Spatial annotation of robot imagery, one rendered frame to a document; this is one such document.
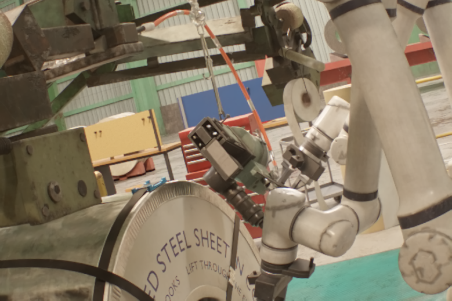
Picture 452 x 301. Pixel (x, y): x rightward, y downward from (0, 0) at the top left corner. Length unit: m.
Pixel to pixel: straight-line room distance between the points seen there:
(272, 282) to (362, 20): 0.65
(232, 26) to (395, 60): 1.52
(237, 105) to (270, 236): 9.62
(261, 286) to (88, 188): 0.73
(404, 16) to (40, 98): 1.27
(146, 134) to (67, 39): 10.70
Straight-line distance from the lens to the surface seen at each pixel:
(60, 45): 1.31
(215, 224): 2.40
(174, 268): 2.11
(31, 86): 1.16
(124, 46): 1.42
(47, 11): 1.51
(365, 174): 1.77
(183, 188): 2.24
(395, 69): 1.51
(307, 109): 2.94
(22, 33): 1.21
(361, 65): 1.52
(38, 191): 1.07
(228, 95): 11.40
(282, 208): 1.74
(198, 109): 11.59
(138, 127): 12.06
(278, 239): 1.78
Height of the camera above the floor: 1.59
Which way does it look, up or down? 4 degrees down
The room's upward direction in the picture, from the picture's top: 14 degrees counter-clockwise
